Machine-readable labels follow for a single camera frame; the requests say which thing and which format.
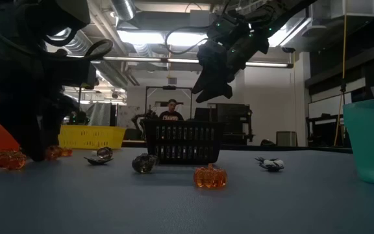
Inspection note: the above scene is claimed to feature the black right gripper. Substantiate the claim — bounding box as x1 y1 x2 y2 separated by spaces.
192 18 269 103

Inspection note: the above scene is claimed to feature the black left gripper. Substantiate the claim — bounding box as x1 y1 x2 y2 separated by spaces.
0 53 97 163

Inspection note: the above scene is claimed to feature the black slotted plastic basket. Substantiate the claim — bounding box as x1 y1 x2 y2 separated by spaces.
140 119 226 166

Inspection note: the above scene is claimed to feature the black equipment cabinet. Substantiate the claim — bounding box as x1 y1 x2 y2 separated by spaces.
193 103 255 146

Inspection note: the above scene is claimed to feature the person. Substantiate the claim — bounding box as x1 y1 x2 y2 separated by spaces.
158 98 185 122

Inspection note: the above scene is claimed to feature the yellow slotted plastic basket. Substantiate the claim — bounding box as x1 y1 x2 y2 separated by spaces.
58 124 127 150

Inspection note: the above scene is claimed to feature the grey hanging cloth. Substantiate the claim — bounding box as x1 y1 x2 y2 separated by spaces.
84 102 112 127

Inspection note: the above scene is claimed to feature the grey ceiling air unit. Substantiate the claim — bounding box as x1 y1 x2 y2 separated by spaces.
189 9 220 31

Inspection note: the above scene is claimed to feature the long ceiling light strip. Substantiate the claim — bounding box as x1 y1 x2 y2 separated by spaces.
66 54 294 68

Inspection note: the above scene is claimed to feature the grey box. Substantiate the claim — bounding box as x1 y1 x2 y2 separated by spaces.
275 131 298 147

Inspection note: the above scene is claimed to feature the small white plastic bone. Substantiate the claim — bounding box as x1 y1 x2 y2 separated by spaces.
263 158 285 166

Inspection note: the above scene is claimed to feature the white hanging sign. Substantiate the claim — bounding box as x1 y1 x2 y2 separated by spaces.
331 0 374 19

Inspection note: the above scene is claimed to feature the teal plastic bin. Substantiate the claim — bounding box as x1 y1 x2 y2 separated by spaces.
342 97 374 189

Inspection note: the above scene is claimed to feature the black metal frame stand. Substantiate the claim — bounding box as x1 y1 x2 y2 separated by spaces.
144 85 193 121

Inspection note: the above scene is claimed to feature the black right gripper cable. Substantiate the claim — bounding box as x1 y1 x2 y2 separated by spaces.
165 25 214 55

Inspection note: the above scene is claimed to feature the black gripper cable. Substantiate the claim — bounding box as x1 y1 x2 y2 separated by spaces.
42 27 114 62
165 25 214 55

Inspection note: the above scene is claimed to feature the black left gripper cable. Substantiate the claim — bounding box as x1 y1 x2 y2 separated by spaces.
42 27 114 62

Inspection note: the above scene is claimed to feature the white wall panel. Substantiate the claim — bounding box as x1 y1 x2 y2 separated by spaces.
308 92 353 118

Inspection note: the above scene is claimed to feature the silver ventilation duct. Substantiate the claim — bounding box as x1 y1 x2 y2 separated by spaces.
110 0 136 21

